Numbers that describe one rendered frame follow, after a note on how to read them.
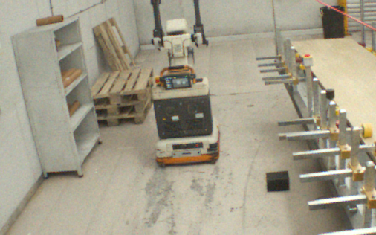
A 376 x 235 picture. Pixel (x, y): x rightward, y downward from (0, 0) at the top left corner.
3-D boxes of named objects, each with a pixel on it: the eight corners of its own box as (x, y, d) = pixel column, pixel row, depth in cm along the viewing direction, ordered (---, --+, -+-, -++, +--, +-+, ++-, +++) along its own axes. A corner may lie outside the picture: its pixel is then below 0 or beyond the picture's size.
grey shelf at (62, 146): (44, 178, 462) (10, 36, 410) (68, 145, 546) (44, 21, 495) (82, 177, 458) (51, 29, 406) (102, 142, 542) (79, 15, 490)
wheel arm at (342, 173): (300, 183, 208) (300, 177, 207) (299, 180, 212) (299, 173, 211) (397, 172, 203) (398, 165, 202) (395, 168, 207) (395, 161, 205)
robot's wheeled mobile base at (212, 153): (220, 161, 448) (217, 138, 439) (156, 166, 455) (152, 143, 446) (221, 134, 511) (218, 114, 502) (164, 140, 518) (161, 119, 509)
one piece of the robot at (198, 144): (209, 148, 443) (208, 140, 440) (166, 152, 448) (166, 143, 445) (209, 147, 446) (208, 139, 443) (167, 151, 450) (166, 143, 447)
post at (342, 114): (339, 190, 241) (339, 110, 225) (337, 187, 244) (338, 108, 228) (345, 190, 241) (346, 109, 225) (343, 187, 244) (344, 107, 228)
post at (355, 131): (349, 214, 218) (352, 128, 202) (348, 210, 221) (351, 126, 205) (356, 213, 217) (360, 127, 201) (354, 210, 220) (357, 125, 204)
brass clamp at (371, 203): (367, 210, 180) (368, 199, 178) (359, 194, 192) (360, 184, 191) (380, 208, 179) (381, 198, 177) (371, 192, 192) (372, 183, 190)
